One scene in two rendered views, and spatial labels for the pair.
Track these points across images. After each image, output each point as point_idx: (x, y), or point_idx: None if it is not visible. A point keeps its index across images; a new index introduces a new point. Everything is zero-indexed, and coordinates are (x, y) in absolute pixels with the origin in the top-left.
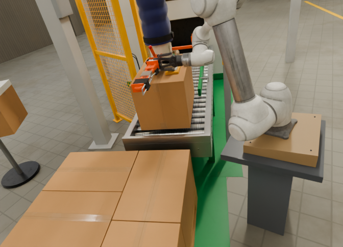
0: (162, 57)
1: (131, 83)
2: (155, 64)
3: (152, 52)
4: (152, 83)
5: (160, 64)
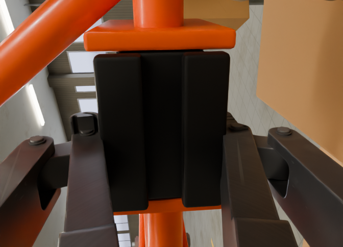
0: (69, 165)
1: (261, 75)
2: (149, 220)
3: (16, 92)
4: (339, 159)
5: (181, 179)
